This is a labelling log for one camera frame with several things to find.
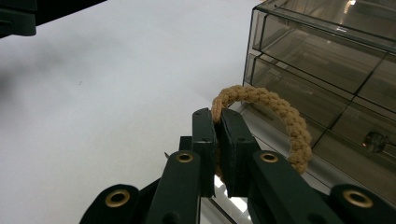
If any smoky transparent drawer box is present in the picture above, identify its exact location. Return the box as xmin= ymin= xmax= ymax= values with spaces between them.
xmin=199 ymin=0 xmax=396 ymax=224

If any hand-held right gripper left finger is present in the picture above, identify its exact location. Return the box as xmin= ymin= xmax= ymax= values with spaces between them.
xmin=178 ymin=107 xmax=218 ymax=199

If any tan braided bracelet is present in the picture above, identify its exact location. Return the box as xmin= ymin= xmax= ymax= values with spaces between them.
xmin=210 ymin=84 xmax=314 ymax=185

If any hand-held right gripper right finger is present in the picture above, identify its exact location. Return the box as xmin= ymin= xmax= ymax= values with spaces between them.
xmin=214 ymin=108 xmax=262 ymax=199

